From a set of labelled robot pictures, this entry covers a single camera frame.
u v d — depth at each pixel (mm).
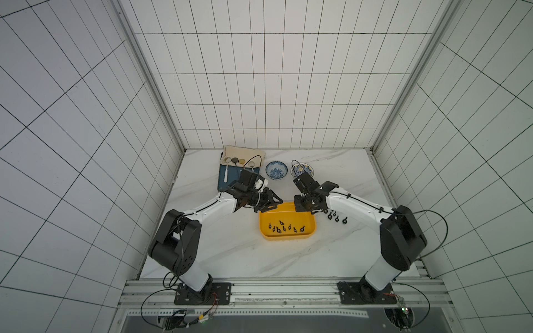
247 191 697
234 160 1139
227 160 1134
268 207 777
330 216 925
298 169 1074
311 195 657
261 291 744
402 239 448
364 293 654
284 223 903
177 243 439
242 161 1139
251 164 1095
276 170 1091
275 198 813
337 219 920
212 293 709
